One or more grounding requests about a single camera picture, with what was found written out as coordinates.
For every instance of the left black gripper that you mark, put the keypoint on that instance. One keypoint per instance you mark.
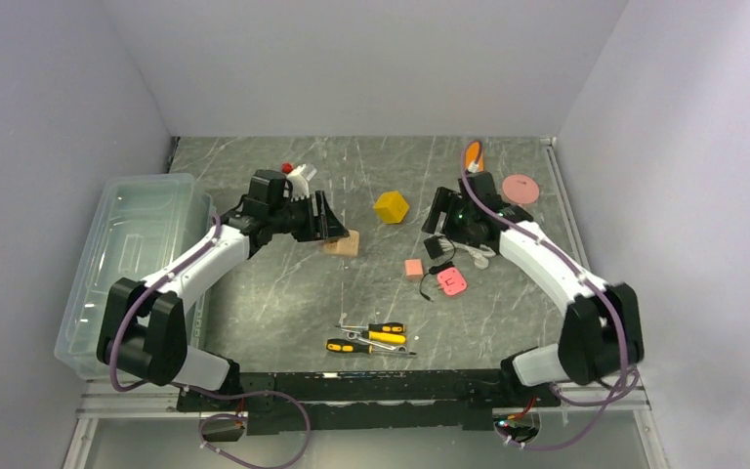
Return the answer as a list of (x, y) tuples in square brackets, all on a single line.
[(328, 225)]

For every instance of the pink cube socket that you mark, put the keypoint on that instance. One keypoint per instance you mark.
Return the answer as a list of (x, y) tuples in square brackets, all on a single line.
[(451, 282)]

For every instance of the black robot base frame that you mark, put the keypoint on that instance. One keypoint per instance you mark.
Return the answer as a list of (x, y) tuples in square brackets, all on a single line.
[(278, 402)]

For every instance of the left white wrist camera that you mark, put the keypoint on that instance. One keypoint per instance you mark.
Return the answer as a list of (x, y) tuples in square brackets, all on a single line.
[(297, 182)]

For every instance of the round pink power socket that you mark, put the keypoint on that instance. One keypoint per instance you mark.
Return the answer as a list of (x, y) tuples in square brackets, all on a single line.
[(520, 189)]

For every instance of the clear plastic storage bin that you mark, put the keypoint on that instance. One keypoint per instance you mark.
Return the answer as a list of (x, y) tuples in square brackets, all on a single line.
[(142, 223)]

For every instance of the large black yellow screwdriver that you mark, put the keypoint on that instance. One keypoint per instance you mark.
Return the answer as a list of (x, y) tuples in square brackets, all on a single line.
[(343, 346)]

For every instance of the small yellow black screwdriver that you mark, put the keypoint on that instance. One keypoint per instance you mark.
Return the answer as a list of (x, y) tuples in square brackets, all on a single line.
[(387, 327)]

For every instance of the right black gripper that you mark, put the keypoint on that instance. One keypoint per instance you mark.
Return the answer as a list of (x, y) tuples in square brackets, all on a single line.
[(447, 201)]

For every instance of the black adapter with cable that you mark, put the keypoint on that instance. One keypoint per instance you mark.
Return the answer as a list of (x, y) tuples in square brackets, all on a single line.
[(441, 250)]

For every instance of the orange power strip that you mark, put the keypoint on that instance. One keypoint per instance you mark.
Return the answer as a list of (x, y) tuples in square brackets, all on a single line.
[(474, 149)]

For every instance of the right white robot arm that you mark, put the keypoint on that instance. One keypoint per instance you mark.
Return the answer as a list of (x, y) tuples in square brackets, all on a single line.
[(601, 326)]

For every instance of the yellow cube socket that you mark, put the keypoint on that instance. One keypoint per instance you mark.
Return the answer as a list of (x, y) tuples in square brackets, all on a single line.
[(391, 207)]

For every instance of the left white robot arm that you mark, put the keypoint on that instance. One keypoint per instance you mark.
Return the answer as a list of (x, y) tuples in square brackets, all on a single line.
[(143, 338)]

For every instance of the beige wooden cube socket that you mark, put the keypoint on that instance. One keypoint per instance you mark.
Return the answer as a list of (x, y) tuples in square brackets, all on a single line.
[(345, 246)]

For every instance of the middle yellow screwdriver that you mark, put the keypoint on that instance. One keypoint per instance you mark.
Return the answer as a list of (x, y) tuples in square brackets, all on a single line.
[(383, 337)]

